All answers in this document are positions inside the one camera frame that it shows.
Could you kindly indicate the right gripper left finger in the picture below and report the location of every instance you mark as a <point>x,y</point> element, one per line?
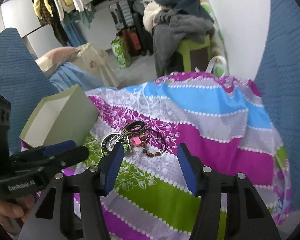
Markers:
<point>70,206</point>

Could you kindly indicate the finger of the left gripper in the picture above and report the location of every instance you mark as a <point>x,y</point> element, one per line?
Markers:
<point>47,167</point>
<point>60,146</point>

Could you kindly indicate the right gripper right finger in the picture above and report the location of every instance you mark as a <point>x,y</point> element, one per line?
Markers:
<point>247,214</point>

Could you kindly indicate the pink hair clip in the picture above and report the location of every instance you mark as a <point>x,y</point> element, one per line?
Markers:
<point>137,142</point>

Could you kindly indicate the black gold patterned bangle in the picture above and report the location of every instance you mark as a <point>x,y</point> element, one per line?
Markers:
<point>134,128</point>

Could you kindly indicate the person's left hand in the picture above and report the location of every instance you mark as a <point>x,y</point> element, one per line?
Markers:
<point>9,211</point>

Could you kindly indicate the green cardboard box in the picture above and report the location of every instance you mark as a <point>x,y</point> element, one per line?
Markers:
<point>68,115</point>

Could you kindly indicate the light blue bedsheet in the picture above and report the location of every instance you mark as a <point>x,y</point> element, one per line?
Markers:
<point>68,75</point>

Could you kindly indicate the blue quilted cushion left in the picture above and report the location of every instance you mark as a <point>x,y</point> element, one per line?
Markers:
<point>22,83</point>

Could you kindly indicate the blue quilted cushion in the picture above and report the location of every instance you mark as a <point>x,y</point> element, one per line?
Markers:
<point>22,83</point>
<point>278,79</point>

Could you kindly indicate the colourful striped pillow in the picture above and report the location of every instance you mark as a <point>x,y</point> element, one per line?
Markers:
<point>222,121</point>

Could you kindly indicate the green shopping bag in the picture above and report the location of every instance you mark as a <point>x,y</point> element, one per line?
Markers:
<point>121,52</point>

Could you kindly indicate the blue quilted cushion right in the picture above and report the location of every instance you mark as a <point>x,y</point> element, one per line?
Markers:
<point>278,79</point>

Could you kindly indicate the hanging clothes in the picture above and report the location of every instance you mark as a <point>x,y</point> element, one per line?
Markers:
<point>63,16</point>

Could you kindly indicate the grey suitcase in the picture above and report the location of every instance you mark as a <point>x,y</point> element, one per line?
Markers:
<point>122,15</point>

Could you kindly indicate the green stool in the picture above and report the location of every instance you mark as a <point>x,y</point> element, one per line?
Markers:
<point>196,56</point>

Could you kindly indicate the grey fleece blanket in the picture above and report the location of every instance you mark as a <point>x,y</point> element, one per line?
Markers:
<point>170,29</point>

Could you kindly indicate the cream quilted blanket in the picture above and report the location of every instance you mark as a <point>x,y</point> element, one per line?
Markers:
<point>150,12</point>

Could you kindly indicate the dark navy garment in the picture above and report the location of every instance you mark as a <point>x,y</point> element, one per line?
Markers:
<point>191,7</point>

